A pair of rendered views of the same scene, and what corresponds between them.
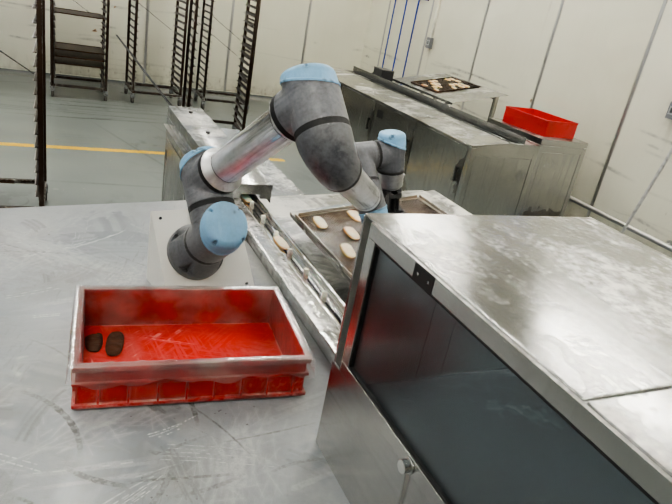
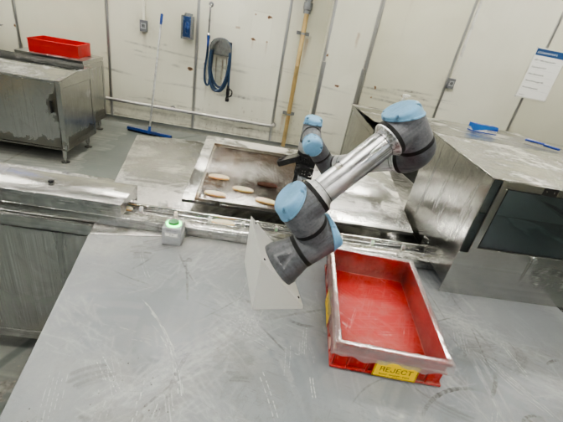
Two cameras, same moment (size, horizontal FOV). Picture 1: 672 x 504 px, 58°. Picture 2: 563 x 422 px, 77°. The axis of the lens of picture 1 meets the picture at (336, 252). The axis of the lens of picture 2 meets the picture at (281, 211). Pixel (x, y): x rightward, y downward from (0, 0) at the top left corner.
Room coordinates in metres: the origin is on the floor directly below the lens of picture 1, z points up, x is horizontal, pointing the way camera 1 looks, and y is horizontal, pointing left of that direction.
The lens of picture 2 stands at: (1.13, 1.27, 1.64)
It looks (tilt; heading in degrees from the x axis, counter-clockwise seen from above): 28 degrees down; 293
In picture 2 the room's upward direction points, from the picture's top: 11 degrees clockwise
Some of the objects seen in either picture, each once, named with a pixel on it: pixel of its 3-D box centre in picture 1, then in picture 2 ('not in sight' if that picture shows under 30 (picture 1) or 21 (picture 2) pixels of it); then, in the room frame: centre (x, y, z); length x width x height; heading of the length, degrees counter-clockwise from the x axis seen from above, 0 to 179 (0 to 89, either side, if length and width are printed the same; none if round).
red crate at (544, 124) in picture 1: (539, 122); (60, 46); (5.23, -1.46, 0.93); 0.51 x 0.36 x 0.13; 32
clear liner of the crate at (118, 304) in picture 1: (189, 338); (376, 305); (1.14, 0.28, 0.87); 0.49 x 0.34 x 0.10; 113
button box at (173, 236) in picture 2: not in sight; (173, 235); (1.92, 0.37, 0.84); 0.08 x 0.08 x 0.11; 28
